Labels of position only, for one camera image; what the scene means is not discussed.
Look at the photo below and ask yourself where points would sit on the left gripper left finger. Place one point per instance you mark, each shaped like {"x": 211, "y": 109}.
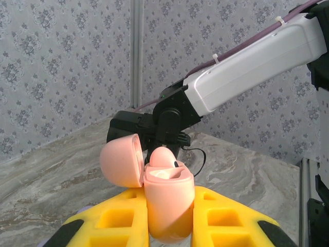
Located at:
{"x": 115, "y": 226}

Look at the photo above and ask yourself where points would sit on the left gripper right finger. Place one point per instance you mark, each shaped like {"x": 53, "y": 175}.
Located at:
{"x": 226, "y": 226}

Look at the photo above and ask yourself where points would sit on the pink earbud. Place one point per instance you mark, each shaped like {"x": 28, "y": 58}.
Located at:
{"x": 162, "y": 157}

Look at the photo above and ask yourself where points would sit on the pink earbud charging case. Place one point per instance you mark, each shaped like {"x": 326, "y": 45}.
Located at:
{"x": 167, "y": 195}

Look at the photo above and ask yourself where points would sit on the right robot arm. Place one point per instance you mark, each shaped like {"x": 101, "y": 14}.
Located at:
{"x": 257, "y": 61}

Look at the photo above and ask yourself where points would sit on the aluminium frame post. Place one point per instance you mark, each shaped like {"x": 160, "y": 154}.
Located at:
{"x": 136, "y": 51}

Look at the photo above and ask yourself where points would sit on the aluminium table side rail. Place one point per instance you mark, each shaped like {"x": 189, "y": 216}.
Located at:
{"x": 308, "y": 205}

